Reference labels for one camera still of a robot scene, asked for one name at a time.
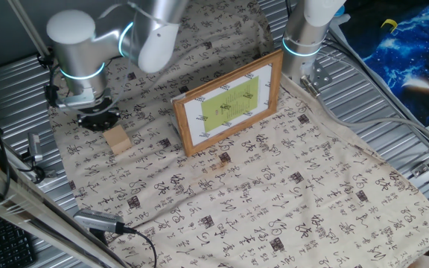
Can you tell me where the grey metal pole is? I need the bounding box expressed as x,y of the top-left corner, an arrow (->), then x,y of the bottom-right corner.
6,0 -> 51,60

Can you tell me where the small clamp-mounted camera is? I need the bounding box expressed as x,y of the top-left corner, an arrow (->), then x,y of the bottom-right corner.
27,133 -> 45,163

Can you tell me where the blue galaxy print mat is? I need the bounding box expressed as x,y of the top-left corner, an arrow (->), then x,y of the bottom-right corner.
339,2 -> 429,127

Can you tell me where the aluminium frame bar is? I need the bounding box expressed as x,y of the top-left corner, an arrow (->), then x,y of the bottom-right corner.
0,150 -> 126,268

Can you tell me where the black camera cable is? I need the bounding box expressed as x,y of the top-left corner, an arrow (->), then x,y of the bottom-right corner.
123,226 -> 159,268

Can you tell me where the grey depth camera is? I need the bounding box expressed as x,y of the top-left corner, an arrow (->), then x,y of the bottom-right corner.
73,208 -> 126,246

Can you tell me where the wooden picture frame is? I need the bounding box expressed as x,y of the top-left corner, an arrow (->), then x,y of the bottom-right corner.
172,48 -> 285,157

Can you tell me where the black pole clamp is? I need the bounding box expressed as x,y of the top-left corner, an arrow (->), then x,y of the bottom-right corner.
36,46 -> 54,71

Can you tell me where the silver base mounting plate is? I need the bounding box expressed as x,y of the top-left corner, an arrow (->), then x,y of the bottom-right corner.
299,59 -> 333,98

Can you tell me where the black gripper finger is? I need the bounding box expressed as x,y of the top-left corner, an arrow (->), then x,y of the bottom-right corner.
77,114 -> 103,133
101,110 -> 121,132

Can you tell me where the beige calligraphy print cloth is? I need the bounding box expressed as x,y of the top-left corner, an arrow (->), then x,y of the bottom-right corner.
48,0 -> 429,268

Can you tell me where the black keyboard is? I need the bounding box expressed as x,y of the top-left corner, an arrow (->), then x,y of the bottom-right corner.
0,210 -> 39,268

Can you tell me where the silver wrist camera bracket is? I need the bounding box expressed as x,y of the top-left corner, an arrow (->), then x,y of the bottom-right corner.
55,89 -> 104,112

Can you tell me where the light wooden block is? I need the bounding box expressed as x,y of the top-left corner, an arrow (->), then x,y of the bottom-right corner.
102,124 -> 133,156

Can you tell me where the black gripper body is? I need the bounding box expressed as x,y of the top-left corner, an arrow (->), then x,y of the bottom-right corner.
83,99 -> 115,122

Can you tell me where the grey base cable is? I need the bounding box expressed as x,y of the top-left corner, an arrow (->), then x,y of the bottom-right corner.
312,88 -> 429,150

